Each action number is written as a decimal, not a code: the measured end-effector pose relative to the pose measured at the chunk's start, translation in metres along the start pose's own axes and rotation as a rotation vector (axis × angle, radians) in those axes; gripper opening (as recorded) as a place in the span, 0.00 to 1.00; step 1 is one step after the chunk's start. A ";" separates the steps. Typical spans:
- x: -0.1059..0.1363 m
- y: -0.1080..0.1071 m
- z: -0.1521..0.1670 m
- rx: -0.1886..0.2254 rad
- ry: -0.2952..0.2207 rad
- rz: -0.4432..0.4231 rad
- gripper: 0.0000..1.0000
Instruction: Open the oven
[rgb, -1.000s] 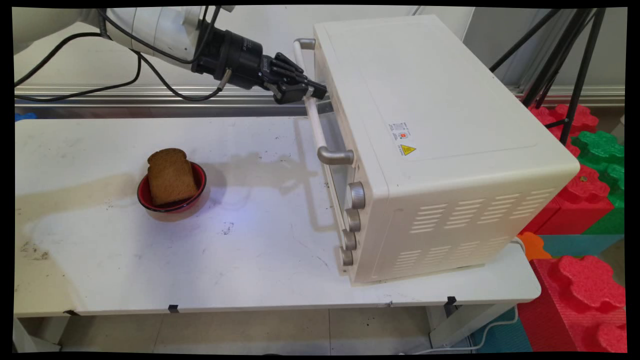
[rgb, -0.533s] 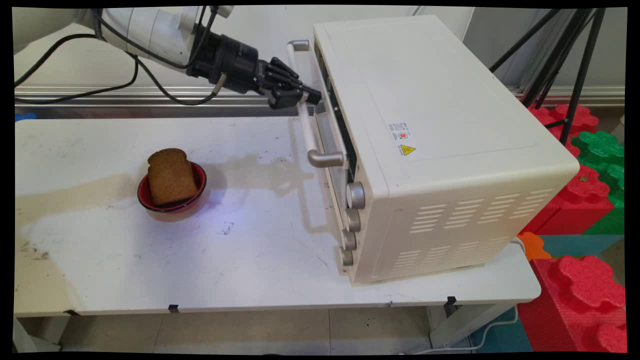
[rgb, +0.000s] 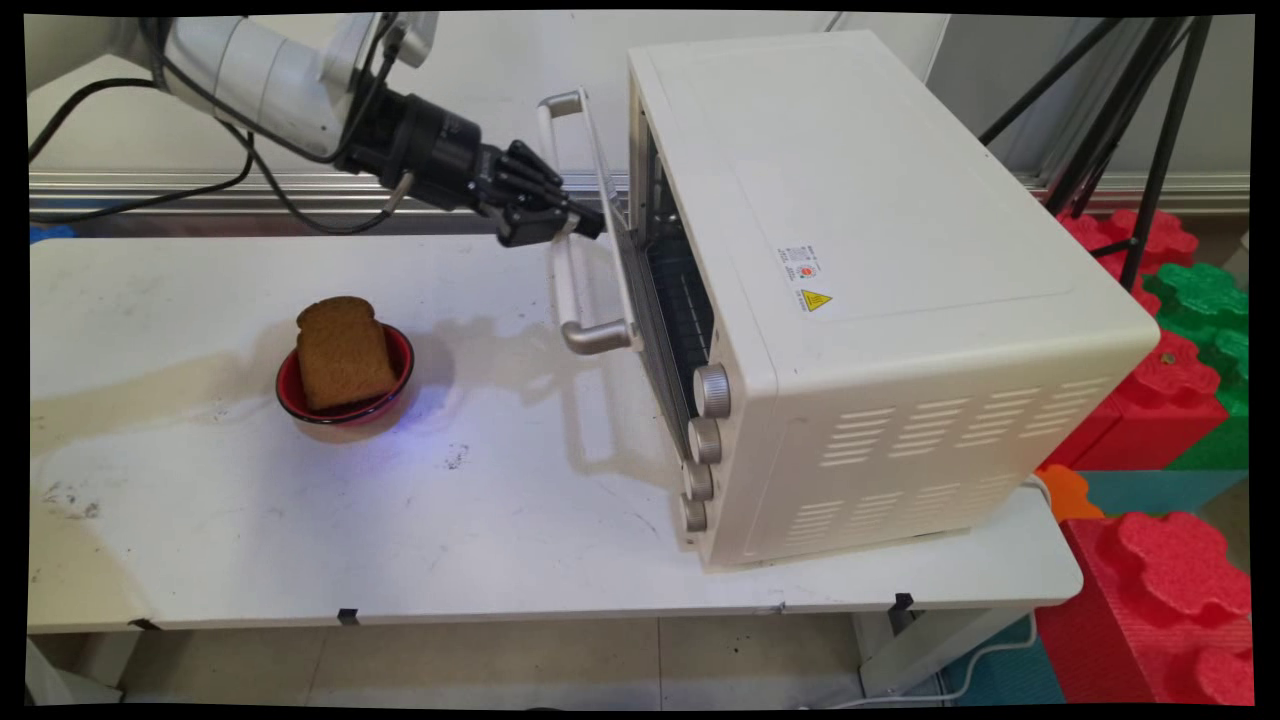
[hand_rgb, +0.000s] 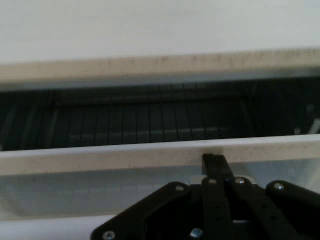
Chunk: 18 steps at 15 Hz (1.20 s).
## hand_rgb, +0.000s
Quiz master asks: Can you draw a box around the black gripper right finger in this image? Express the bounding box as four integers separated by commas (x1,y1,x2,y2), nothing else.
216,154,320,240

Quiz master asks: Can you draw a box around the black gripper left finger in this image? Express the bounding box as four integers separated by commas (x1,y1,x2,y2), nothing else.
89,153,237,240

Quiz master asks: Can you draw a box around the cream oven door with handle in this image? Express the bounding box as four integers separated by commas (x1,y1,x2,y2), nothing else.
0,134,320,221

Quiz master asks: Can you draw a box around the cream white toaster oven body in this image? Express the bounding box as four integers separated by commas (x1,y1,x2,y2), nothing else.
0,0,320,152

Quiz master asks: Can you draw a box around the metal wire oven rack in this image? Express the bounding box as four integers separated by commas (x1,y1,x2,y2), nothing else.
47,83,255,147

